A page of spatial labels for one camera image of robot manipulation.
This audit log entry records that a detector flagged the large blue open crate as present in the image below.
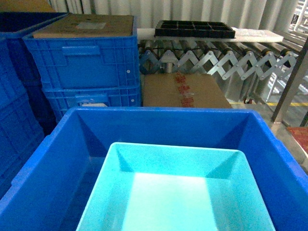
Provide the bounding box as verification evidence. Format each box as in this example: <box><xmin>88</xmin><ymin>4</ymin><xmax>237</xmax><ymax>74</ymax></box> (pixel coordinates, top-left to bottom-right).
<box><xmin>0</xmin><ymin>107</ymin><xmax>308</xmax><ymax>231</ymax></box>

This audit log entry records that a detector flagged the dark blue crate stack left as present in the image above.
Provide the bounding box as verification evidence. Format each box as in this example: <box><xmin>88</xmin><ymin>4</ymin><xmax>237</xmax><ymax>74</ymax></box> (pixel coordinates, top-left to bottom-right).
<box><xmin>0</xmin><ymin>12</ymin><xmax>66</xmax><ymax>196</ymax></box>

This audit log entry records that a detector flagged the brown cardboard box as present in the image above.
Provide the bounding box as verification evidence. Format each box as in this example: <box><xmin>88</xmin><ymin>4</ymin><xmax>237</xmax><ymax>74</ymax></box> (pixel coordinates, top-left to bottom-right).
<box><xmin>142</xmin><ymin>73</ymin><xmax>232</xmax><ymax>109</ymax></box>

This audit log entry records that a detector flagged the black compartment tray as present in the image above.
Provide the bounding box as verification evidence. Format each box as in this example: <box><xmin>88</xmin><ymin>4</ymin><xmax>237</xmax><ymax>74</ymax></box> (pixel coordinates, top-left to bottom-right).
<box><xmin>154</xmin><ymin>20</ymin><xmax>236</xmax><ymax>39</ymax></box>

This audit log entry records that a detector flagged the expandable roller conveyor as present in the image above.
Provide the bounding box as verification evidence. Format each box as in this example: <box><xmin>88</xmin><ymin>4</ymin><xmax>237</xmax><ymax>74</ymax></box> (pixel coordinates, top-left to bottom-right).
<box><xmin>138</xmin><ymin>40</ymin><xmax>299</xmax><ymax>105</ymax></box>

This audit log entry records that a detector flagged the light blue plastic tray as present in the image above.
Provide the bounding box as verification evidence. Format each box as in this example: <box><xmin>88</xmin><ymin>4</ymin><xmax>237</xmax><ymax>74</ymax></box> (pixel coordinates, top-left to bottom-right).
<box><xmin>77</xmin><ymin>142</ymin><xmax>274</xmax><ymax>231</ymax></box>

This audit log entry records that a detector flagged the white foam board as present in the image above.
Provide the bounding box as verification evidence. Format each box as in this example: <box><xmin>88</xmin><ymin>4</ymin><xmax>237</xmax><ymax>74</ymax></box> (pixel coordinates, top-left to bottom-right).
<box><xmin>137</xmin><ymin>27</ymin><xmax>283</xmax><ymax>43</ymax></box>

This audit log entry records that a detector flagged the blue crate with cardboard lid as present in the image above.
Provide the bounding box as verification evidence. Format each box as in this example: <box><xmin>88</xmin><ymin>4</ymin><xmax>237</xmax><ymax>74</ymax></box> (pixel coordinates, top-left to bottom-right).
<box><xmin>23</xmin><ymin>14</ymin><xmax>140</xmax><ymax>90</ymax></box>

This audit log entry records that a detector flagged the metal frame post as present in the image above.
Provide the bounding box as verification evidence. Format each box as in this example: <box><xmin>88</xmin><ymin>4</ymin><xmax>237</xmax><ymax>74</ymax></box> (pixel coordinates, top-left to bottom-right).
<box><xmin>271</xmin><ymin>39</ymin><xmax>308</xmax><ymax>123</ymax></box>

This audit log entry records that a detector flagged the blue crate under lidded crate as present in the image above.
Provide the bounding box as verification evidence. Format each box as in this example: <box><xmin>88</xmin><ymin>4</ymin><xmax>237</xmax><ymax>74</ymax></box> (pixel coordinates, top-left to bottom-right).
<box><xmin>44</xmin><ymin>85</ymin><xmax>141</xmax><ymax>122</ymax></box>

